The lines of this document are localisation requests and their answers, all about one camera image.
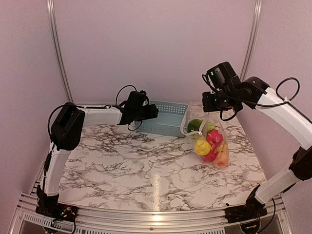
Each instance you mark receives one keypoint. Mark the red fake apple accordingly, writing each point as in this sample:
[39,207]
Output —
[215,139]

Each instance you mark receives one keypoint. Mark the right aluminium frame post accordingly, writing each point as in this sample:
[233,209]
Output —
[252,38]

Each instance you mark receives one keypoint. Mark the orange fake peach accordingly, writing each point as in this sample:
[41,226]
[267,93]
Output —
[222,159]

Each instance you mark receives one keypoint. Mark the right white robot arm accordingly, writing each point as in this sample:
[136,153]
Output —
[290,123]

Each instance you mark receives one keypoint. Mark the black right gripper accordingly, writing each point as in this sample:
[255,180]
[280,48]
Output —
[208,106]

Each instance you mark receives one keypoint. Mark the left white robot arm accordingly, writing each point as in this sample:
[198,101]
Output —
[65,132]

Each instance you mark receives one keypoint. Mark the front aluminium table rail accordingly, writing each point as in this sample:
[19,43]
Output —
[105,221]

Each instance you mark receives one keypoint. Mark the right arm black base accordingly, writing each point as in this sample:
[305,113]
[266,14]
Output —
[252,209]

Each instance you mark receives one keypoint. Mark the light blue plastic basket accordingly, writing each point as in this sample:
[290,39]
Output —
[168,121]

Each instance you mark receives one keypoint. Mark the left aluminium frame post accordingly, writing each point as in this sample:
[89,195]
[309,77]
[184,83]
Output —
[57,48]

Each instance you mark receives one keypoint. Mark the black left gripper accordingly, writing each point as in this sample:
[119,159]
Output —
[151,112]

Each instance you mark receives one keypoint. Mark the clear zip top bag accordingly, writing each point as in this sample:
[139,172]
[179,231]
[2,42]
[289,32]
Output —
[195,110]

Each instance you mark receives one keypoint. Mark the aluminium frame post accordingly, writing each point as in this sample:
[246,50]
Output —
[252,38]
[57,48]

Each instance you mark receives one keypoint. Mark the green fake pear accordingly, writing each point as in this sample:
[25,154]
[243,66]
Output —
[209,126]

